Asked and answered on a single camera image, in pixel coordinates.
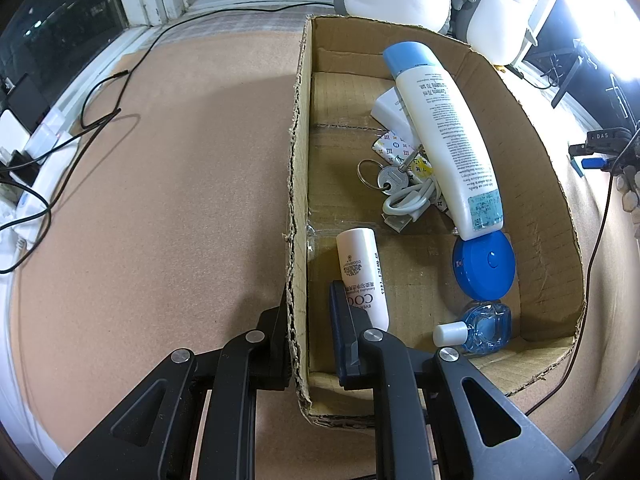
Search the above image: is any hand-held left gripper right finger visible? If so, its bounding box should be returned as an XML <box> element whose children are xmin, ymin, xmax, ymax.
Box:
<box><xmin>327</xmin><ymin>280</ymin><xmax>581</xmax><ymax>480</ymax></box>

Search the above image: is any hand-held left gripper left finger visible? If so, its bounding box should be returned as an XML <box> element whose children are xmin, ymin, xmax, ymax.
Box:
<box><xmin>52</xmin><ymin>285</ymin><xmax>293</xmax><ymax>480</ymax></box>

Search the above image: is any small white cosmetic tube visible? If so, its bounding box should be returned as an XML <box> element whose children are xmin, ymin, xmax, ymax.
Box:
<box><xmin>335</xmin><ymin>227</ymin><xmax>391</xmax><ymax>331</ymax></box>

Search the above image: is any white cable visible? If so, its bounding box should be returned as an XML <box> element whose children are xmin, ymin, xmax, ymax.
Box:
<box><xmin>381</xmin><ymin>180</ymin><xmax>443</xmax><ymax>234</ymax></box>

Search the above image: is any white lotion bottle blue cap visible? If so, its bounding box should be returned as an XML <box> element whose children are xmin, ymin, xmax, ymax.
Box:
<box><xmin>382</xmin><ymin>41</ymin><xmax>505</xmax><ymax>242</ymax></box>

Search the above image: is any clear blue eye drop bottle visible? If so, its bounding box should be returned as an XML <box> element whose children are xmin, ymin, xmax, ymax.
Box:
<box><xmin>433</xmin><ymin>299</ymin><xmax>513</xmax><ymax>359</ymax></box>

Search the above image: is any round blue case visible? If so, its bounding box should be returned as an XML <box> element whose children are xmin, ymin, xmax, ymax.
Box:
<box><xmin>451</xmin><ymin>232</ymin><xmax>516</xmax><ymax>301</ymax></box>

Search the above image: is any silver key with ring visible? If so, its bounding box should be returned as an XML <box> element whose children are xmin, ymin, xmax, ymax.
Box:
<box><xmin>356</xmin><ymin>145</ymin><xmax>426</xmax><ymax>196</ymax></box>

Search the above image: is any monogram lighter with yellow band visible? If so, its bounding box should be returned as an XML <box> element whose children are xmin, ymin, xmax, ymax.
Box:
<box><xmin>407</xmin><ymin>155</ymin><xmax>462</xmax><ymax>218</ymax></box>

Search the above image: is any small white box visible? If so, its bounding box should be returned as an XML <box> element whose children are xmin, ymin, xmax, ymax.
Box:
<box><xmin>371</xmin><ymin>86</ymin><xmax>421</xmax><ymax>143</ymax></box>

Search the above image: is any cardboard box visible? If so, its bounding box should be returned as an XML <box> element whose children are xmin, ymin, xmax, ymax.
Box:
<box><xmin>282</xmin><ymin>14</ymin><xmax>587</xmax><ymax>428</ymax></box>

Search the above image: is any person's right hand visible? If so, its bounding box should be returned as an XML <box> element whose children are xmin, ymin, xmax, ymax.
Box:
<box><xmin>619</xmin><ymin>162</ymin><xmax>640</xmax><ymax>241</ymax></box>

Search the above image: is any black tripod stand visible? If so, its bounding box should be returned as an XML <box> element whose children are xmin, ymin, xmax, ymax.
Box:
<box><xmin>550</xmin><ymin>37</ymin><xmax>601</xmax><ymax>111</ymax></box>

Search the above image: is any small penguin plush toy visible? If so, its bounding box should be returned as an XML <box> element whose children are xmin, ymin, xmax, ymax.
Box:
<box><xmin>452</xmin><ymin>0</ymin><xmax>535</xmax><ymax>67</ymax></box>

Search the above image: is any white power strip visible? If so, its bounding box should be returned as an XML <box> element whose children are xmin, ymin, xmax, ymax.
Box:
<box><xmin>0</xmin><ymin>110</ymin><xmax>83</xmax><ymax>248</ymax></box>

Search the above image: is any black plug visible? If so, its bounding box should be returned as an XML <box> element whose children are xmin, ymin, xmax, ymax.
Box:
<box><xmin>7</xmin><ymin>150</ymin><xmax>41</xmax><ymax>186</ymax></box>

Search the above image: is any checked cloth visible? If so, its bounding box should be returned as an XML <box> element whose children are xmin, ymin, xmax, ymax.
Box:
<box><xmin>150</xmin><ymin>1</ymin><xmax>351</xmax><ymax>46</ymax></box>

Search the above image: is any white charger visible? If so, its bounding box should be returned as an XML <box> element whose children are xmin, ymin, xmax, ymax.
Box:
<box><xmin>0</xmin><ymin>110</ymin><xmax>31</xmax><ymax>153</ymax></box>

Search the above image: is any black power adapter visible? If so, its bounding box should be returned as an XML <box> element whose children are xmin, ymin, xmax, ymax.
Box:
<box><xmin>5</xmin><ymin>77</ymin><xmax>51</xmax><ymax>126</ymax></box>

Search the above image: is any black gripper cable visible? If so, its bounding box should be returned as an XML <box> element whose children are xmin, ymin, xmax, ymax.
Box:
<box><xmin>525</xmin><ymin>125</ymin><xmax>640</xmax><ymax>413</ymax></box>

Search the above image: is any ring light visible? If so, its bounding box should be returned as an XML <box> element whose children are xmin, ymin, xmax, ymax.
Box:
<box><xmin>570</xmin><ymin>0</ymin><xmax>640</xmax><ymax>91</ymax></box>

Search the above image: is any looped black cable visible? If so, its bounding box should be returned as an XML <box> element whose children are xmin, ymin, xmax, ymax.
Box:
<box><xmin>0</xmin><ymin>130</ymin><xmax>83</xmax><ymax>273</ymax></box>

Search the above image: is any long black cable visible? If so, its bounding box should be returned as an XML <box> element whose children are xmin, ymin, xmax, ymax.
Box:
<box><xmin>80</xmin><ymin>2</ymin><xmax>321</xmax><ymax>128</ymax></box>

